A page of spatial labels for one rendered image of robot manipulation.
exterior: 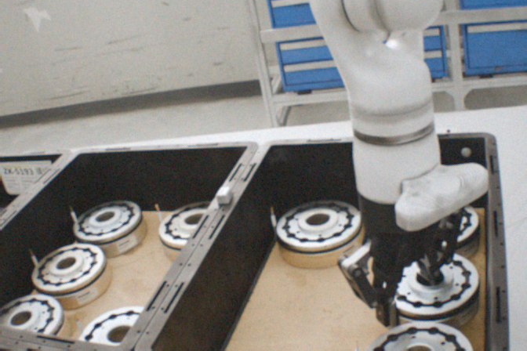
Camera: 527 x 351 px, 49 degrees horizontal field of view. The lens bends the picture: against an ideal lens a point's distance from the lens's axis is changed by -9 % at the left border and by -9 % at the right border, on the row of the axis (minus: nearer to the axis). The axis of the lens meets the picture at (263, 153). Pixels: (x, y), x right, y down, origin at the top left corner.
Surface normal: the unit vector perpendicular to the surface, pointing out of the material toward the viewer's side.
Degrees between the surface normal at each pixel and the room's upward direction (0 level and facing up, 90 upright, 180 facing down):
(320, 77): 90
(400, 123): 90
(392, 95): 85
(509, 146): 0
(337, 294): 0
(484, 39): 90
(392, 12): 107
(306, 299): 0
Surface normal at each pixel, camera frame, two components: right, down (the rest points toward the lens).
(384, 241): 0.45, 0.32
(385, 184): -0.43, 0.47
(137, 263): -0.18, -0.88
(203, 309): 0.94, -0.04
